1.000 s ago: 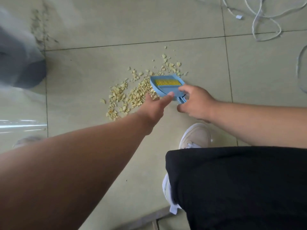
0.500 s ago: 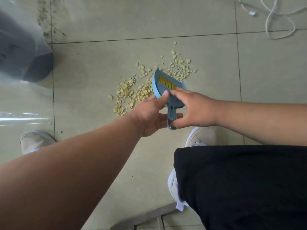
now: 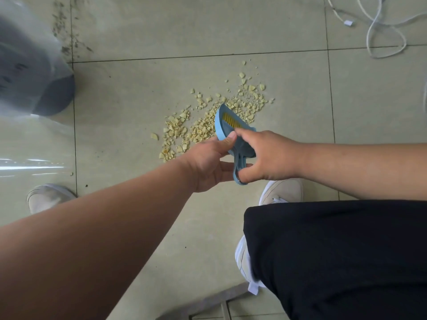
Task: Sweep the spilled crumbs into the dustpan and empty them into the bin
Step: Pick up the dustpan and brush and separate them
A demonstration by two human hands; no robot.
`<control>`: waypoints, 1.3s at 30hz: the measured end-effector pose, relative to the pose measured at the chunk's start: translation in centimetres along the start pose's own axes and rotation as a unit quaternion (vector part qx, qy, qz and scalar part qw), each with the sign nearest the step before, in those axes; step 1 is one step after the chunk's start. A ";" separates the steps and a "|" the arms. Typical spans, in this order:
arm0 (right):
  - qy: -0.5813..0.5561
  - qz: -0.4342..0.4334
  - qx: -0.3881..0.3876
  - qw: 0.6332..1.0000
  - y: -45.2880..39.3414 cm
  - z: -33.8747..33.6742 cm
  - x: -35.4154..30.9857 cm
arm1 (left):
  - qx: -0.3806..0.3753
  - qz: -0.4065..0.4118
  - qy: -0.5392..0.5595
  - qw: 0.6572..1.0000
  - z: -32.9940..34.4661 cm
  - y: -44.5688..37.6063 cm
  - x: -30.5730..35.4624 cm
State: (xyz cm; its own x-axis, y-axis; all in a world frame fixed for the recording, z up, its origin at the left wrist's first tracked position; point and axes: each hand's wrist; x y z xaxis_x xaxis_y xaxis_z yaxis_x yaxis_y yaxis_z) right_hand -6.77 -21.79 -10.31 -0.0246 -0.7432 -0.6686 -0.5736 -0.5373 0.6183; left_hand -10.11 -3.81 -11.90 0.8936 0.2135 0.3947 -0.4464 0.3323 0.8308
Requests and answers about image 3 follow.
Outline grey bin with plastic bag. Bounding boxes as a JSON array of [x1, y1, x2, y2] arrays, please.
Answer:
[[0, 16, 76, 117]]

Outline blue plastic dustpan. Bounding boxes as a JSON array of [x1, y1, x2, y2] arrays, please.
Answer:
[[214, 102, 258, 186]]

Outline pile of yellow crumbs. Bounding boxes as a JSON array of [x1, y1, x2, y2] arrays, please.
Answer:
[[149, 60, 276, 163]]

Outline white charging cable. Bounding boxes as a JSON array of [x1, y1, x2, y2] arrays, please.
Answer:
[[325, 0, 427, 114]]

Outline person's right white shoe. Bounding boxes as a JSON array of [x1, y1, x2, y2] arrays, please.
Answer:
[[234, 178, 305, 296]]

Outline person's right forearm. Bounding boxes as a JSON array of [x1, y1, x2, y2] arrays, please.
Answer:
[[300, 142, 427, 201]]

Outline wooden folding stool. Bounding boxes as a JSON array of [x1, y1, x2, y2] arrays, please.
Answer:
[[156, 281, 291, 320]]

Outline person's left hand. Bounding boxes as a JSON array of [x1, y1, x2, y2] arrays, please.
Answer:
[[177, 131, 254, 194]]

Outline blue brush yellow bristles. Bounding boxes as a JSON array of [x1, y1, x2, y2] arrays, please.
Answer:
[[222, 111, 257, 184]]

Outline person's white shoe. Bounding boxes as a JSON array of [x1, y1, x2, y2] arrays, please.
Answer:
[[26, 184, 78, 216], [234, 178, 305, 296]]

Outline person's right hand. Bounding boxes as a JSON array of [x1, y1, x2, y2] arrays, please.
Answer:
[[234, 127, 306, 184]]

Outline person's black trousers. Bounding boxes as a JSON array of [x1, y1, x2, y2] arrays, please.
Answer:
[[242, 199, 427, 320]]

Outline person's left white shoe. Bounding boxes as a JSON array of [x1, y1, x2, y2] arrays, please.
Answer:
[[26, 184, 78, 216]]

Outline person's left forearm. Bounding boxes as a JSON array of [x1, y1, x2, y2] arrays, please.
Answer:
[[0, 158, 199, 320]]

